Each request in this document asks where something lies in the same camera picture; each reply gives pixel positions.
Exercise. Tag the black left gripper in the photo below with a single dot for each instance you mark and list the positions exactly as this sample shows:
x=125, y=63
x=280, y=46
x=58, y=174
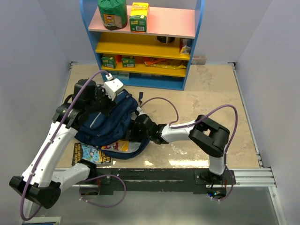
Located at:
x=111, y=104

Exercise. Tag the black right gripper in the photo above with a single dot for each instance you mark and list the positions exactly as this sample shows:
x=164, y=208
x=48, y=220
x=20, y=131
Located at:
x=132, y=138

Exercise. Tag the navy blue student backpack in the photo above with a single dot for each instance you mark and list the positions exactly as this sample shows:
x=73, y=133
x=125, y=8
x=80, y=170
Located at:
x=100, y=130

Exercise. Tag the purple Roald Dahl book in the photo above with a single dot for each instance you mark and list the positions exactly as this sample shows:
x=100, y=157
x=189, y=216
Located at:
x=118, y=146

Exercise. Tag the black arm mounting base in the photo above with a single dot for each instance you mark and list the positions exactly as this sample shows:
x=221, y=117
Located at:
x=195, y=180

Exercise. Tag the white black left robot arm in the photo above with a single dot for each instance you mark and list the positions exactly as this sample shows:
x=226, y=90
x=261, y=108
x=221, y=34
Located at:
x=38, y=183

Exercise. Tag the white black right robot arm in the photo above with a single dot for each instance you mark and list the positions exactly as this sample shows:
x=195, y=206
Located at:
x=207, y=134

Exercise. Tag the small green box left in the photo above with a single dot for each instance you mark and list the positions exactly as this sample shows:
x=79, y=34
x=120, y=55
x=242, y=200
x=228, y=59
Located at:
x=109, y=61

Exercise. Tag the small green box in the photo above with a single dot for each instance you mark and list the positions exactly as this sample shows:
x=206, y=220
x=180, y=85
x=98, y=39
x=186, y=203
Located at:
x=128, y=61
x=109, y=61

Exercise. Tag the small green box right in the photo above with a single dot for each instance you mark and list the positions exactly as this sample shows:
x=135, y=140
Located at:
x=128, y=61

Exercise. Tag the orange yellow snack packets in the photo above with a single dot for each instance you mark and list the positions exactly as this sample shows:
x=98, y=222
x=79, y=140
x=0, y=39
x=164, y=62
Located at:
x=164, y=63

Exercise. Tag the blue shelf unit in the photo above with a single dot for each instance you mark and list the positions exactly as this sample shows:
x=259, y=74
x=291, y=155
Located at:
x=165, y=28

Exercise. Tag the small box behind shelf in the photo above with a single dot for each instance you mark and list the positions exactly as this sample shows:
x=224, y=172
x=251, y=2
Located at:
x=199, y=60

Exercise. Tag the small snack pouch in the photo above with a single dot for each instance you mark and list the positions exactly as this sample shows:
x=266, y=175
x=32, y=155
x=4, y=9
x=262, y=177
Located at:
x=185, y=45

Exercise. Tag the green cylindrical package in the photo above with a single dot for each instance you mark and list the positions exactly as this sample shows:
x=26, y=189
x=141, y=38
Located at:
x=113, y=13

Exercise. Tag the yellow green carton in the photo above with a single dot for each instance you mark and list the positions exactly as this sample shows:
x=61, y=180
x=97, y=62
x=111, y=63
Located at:
x=138, y=17

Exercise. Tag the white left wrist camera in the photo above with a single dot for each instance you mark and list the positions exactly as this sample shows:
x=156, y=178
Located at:
x=113, y=88

